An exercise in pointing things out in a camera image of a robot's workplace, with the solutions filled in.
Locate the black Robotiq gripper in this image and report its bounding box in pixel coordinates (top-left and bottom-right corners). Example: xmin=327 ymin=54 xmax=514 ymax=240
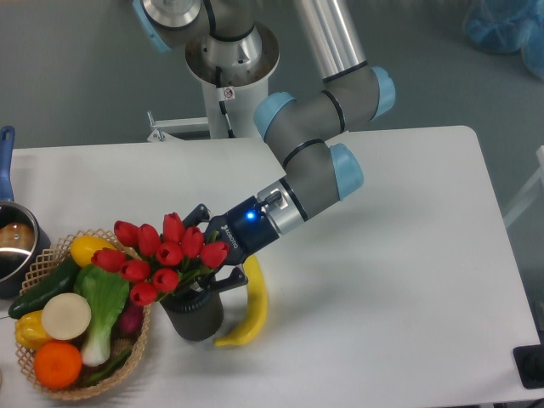
xmin=183 ymin=196 xmax=279 ymax=293

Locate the red tulip bouquet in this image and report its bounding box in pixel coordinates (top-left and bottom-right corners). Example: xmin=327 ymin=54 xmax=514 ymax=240
xmin=91 ymin=212 xmax=230 ymax=306

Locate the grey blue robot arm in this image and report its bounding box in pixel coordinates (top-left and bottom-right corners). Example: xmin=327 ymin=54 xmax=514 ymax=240
xmin=133 ymin=1 xmax=395 ymax=292

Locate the dark grey ribbed vase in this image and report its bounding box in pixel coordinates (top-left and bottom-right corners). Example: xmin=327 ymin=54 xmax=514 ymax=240
xmin=160 ymin=285 xmax=224 ymax=342

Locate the yellow banana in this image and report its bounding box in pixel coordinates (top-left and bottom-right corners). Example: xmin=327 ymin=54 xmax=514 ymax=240
xmin=212 ymin=255 xmax=268 ymax=348

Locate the purple red radish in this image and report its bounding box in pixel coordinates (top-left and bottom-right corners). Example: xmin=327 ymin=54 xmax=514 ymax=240
xmin=117 ymin=303 xmax=144 ymax=335

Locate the green bok choy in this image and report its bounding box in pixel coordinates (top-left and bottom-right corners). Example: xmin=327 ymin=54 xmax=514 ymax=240
xmin=74 ymin=264 xmax=129 ymax=367

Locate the yellow lemon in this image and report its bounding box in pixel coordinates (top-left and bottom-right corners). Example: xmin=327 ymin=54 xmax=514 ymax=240
xmin=70 ymin=235 xmax=116 ymax=268

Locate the green chili pepper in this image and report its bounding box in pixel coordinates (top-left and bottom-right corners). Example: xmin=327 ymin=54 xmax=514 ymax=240
xmin=80 ymin=348 xmax=132 ymax=388

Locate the dark green cucumber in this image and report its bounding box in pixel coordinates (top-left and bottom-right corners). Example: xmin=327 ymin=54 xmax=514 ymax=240
xmin=8 ymin=256 xmax=81 ymax=320

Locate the woven wicker basket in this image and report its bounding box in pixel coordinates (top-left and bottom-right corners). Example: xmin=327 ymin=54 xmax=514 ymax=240
xmin=15 ymin=229 xmax=151 ymax=401

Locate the orange fruit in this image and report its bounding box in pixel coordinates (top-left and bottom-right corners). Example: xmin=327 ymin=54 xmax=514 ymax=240
xmin=33 ymin=341 xmax=82 ymax=389

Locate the yellow bell pepper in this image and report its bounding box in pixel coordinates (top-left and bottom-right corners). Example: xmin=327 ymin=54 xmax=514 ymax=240
xmin=15 ymin=310 xmax=54 ymax=351

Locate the black device at table edge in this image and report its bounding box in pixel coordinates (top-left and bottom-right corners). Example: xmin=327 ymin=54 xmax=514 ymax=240
xmin=512 ymin=300 xmax=544 ymax=390

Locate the blue plastic bag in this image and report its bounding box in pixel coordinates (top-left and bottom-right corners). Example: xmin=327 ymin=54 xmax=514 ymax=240
xmin=462 ymin=1 xmax=543 ymax=78

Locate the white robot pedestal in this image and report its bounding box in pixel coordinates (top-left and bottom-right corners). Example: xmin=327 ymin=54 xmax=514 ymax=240
xmin=148 ymin=22 xmax=280 ymax=141

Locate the blue handled saucepan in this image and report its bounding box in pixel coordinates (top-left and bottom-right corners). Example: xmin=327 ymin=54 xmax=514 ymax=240
xmin=1 ymin=126 xmax=50 ymax=299

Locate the white frame at right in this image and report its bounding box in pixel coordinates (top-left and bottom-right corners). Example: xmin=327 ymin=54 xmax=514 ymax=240
xmin=502 ymin=145 xmax=543 ymax=229

